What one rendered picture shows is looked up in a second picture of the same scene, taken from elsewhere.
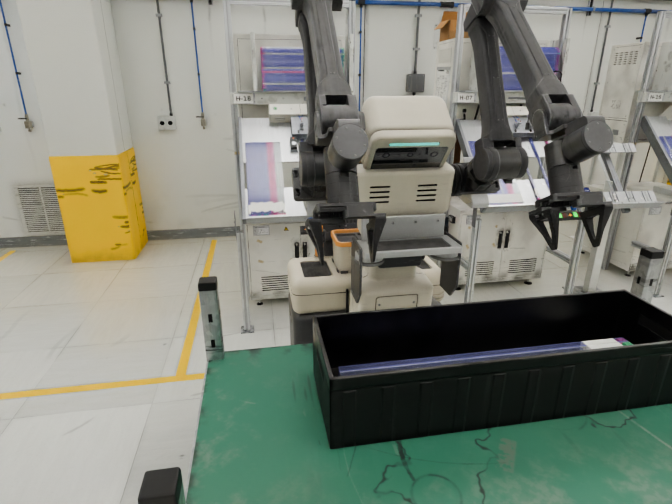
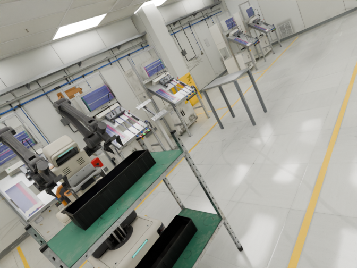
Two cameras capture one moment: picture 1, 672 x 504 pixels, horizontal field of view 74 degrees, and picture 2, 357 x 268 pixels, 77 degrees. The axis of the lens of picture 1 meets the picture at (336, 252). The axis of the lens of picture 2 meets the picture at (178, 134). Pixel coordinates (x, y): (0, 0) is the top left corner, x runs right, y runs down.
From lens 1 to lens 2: 0.80 m
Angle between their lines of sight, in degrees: 27
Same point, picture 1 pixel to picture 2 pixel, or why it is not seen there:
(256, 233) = (37, 222)
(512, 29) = (69, 110)
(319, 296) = not seen: hidden behind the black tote
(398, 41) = (47, 110)
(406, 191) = (74, 164)
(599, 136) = (102, 125)
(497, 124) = (85, 132)
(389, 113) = (52, 149)
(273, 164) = (25, 190)
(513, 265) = not seen: hidden behind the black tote
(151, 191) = not seen: outside the picture
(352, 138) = (42, 164)
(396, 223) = (78, 175)
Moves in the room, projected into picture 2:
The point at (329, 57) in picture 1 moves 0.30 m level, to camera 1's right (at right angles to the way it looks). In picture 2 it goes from (22, 149) to (67, 123)
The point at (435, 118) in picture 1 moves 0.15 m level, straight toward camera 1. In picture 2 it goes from (67, 141) to (65, 144)
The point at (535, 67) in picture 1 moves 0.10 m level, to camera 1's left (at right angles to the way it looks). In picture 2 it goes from (81, 117) to (68, 124)
